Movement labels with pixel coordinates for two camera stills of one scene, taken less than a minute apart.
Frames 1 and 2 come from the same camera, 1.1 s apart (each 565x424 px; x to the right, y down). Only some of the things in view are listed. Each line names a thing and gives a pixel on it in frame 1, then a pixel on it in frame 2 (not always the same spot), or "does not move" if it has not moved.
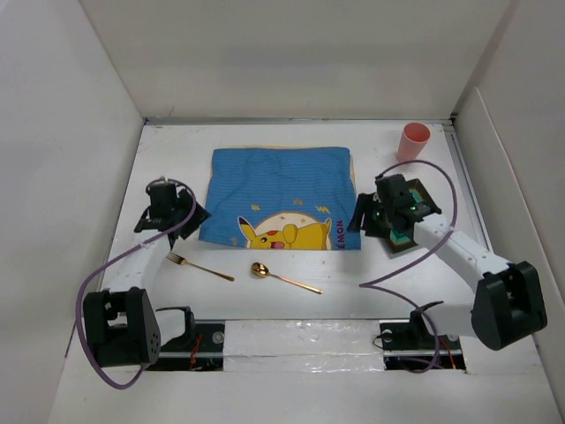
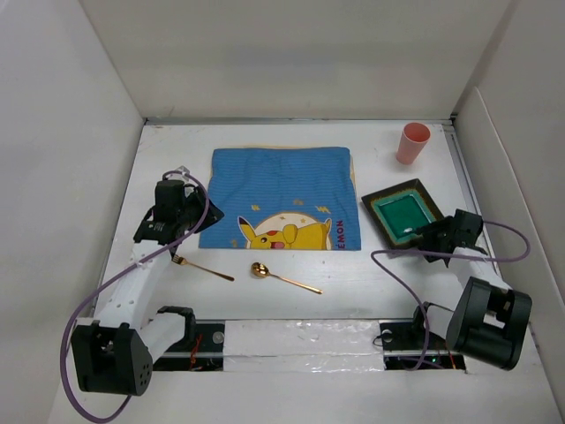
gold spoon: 261,271 does not move
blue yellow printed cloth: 297,198 does not move
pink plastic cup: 415,136 does not move
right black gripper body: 376,220 -> 434,232
